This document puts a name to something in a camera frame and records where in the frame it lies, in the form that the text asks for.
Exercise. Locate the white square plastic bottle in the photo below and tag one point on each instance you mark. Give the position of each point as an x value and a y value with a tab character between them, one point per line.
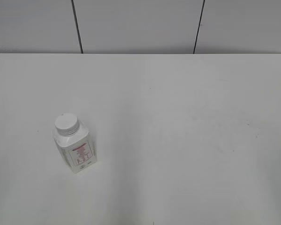
77	149

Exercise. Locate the white round bottle cap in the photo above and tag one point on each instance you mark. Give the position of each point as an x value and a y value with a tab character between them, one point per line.
67	124

